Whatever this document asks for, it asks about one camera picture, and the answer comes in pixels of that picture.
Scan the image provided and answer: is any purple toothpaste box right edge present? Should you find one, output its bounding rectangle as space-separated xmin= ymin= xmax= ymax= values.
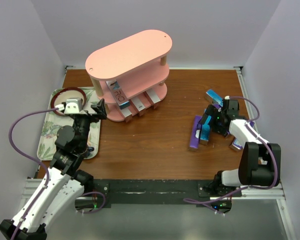
xmin=247 ymin=121 xmax=255 ymax=128

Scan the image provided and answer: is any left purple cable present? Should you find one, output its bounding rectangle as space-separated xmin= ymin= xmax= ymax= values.
xmin=8 ymin=107 xmax=66 ymax=240

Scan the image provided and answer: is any dark mug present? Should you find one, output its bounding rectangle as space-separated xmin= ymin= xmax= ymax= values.
xmin=87 ymin=146 xmax=95 ymax=152

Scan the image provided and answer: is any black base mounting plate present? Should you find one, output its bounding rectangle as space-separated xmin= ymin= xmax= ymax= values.
xmin=74 ymin=178 xmax=243 ymax=210

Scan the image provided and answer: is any pink three-tier shelf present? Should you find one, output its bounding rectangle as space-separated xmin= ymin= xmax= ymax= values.
xmin=85 ymin=29 xmax=173 ymax=122

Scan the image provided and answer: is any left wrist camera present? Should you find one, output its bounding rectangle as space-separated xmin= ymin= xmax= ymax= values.
xmin=55 ymin=98 xmax=83 ymax=115

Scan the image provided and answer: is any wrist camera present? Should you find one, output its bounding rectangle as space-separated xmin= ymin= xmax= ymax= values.
xmin=222 ymin=96 xmax=240 ymax=111
xmin=55 ymin=98 xmax=83 ymax=115

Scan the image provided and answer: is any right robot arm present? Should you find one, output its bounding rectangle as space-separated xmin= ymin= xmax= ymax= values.
xmin=207 ymin=100 xmax=281 ymax=194

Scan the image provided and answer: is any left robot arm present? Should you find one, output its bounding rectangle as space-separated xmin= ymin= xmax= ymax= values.
xmin=0 ymin=98 xmax=107 ymax=240

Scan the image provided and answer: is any purple toothpaste box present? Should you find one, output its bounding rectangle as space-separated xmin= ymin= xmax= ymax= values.
xmin=188 ymin=115 xmax=202 ymax=152
xmin=229 ymin=138 xmax=243 ymax=152

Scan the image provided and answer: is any floral serving tray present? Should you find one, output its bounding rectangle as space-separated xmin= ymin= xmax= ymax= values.
xmin=37 ymin=87 xmax=101 ymax=161

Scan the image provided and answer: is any aluminium frame rail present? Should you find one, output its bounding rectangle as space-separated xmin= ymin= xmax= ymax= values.
xmin=240 ymin=65 xmax=294 ymax=199

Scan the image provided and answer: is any dark red rimmed plate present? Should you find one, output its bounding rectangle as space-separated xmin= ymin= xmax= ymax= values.
xmin=50 ymin=87 xmax=87 ymax=114

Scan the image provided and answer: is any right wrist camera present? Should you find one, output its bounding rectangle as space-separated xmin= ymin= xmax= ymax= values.
xmin=222 ymin=96 xmax=240 ymax=111

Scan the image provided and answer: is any blue toothpaste box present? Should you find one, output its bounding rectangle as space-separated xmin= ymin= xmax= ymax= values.
xmin=204 ymin=89 xmax=223 ymax=107
xmin=106 ymin=80 xmax=130 ymax=110
xmin=198 ymin=115 xmax=212 ymax=145

